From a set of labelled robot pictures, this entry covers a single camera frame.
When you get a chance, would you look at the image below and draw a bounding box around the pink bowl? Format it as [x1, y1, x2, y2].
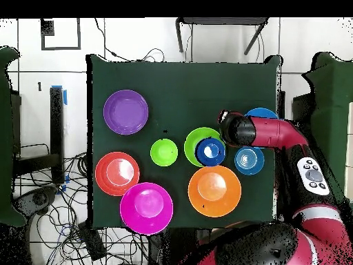
[119, 181, 174, 236]

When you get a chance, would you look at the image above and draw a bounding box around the white box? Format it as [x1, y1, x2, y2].
[344, 101, 353, 194]

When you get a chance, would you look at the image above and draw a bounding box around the red bowl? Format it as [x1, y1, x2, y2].
[94, 151, 141, 197]

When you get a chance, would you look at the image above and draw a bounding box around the small green bowl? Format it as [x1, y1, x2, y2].
[150, 138, 179, 167]

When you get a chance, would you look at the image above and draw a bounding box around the low ribbed blue bowl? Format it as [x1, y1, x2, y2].
[234, 146, 265, 177]

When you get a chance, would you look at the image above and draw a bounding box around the large green bowl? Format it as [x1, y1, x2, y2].
[183, 126, 225, 168]

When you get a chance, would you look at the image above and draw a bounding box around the black stand with blue tape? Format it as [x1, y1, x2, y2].
[13, 85, 68, 185]

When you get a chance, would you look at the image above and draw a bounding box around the grey chair base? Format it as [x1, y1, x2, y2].
[12, 186, 58, 219]

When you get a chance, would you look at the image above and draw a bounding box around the purple bowl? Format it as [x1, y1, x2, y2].
[103, 89, 150, 136]

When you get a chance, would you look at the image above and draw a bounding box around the large light blue bowl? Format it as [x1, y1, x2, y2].
[244, 107, 279, 120]

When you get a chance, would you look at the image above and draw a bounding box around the small dark blue bowl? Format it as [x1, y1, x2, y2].
[194, 137, 226, 167]

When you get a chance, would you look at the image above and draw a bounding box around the black metal frame stool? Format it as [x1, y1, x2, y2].
[175, 17, 270, 55]

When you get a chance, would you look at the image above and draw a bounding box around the green cloth covered table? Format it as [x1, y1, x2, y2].
[301, 51, 353, 194]
[0, 46, 27, 228]

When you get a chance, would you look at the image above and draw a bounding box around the orange bowl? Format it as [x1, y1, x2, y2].
[188, 164, 243, 218]

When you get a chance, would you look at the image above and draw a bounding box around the black power box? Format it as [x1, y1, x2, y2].
[77, 220, 108, 262]

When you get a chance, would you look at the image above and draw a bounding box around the dark green tablecloth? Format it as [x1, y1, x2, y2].
[85, 53, 282, 231]

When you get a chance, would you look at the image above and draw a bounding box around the black cable tangle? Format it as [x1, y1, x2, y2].
[12, 143, 150, 265]

